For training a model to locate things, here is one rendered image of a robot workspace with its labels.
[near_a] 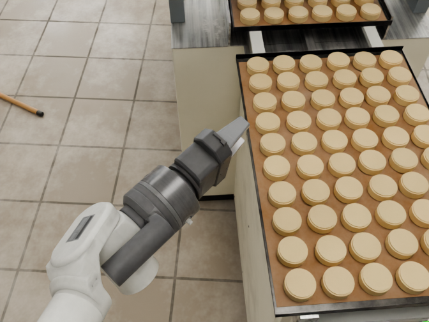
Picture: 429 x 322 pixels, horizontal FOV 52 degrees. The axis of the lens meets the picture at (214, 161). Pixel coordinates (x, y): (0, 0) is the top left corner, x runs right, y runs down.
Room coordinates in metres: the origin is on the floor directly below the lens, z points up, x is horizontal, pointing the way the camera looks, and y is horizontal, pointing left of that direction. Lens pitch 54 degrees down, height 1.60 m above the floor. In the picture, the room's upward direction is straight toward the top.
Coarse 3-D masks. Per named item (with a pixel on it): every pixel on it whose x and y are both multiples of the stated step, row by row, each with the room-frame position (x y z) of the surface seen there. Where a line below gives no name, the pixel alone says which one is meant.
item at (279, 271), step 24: (240, 72) 0.75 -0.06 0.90; (360, 72) 0.75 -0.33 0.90; (384, 72) 0.75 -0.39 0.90; (336, 96) 0.68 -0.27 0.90; (312, 120) 0.61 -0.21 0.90; (288, 144) 0.54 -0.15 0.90; (408, 144) 0.54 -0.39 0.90; (384, 168) 0.49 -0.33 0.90; (264, 192) 0.43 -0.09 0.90; (264, 216) 0.38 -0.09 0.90; (408, 216) 0.38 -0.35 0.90; (312, 240) 0.33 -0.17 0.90; (384, 240) 0.33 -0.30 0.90; (312, 264) 0.29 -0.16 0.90; (360, 264) 0.29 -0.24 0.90; (384, 264) 0.29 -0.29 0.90; (360, 288) 0.25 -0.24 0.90
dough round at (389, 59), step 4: (384, 52) 0.80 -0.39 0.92; (388, 52) 0.80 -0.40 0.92; (392, 52) 0.80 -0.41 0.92; (396, 52) 0.80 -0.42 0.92; (380, 56) 0.79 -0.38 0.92; (384, 56) 0.78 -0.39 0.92; (388, 56) 0.78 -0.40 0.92; (392, 56) 0.78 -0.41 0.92; (396, 56) 0.78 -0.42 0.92; (400, 56) 0.78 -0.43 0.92; (380, 60) 0.78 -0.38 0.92; (384, 60) 0.77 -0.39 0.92; (388, 60) 0.77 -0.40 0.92; (392, 60) 0.77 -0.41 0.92; (396, 60) 0.77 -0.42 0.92; (400, 60) 0.77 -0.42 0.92; (380, 64) 0.77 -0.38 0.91; (384, 64) 0.77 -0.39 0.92; (388, 64) 0.76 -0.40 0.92; (392, 64) 0.76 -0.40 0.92; (396, 64) 0.76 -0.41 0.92; (400, 64) 0.77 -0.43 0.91; (388, 68) 0.76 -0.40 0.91
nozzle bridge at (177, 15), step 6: (174, 0) 1.02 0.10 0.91; (180, 0) 1.02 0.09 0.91; (408, 0) 1.11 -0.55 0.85; (414, 0) 1.08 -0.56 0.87; (420, 0) 1.06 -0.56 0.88; (426, 0) 1.06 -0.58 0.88; (174, 6) 1.02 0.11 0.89; (180, 6) 1.02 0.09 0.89; (414, 6) 1.06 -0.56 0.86; (420, 6) 1.06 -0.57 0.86; (426, 6) 1.06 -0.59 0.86; (174, 12) 1.02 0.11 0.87; (180, 12) 1.02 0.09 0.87; (414, 12) 1.06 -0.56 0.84; (420, 12) 1.06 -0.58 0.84; (174, 18) 1.02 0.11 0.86; (180, 18) 1.02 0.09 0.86
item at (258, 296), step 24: (264, 48) 0.91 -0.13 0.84; (288, 48) 0.91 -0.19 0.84; (336, 48) 0.91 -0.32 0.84; (240, 168) 0.81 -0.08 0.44; (240, 192) 0.77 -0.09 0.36; (240, 216) 0.72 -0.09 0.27; (240, 240) 0.68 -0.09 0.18; (264, 264) 0.38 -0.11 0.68; (264, 288) 0.35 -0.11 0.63; (264, 312) 0.31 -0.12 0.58
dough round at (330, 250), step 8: (320, 240) 0.32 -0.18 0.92; (328, 240) 0.32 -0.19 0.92; (336, 240) 0.32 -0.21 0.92; (320, 248) 0.31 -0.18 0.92; (328, 248) 0.31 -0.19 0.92; (336, 248) 0.31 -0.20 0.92; (344, 248) 0.31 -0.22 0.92; (320, 256) 0.30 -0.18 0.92; (328, 256) 0.29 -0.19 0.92; (336, 256) 0.29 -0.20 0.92; (344, 256) 0.30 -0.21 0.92; (328, 264) 0.29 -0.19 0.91; (336, 264) 0.29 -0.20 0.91
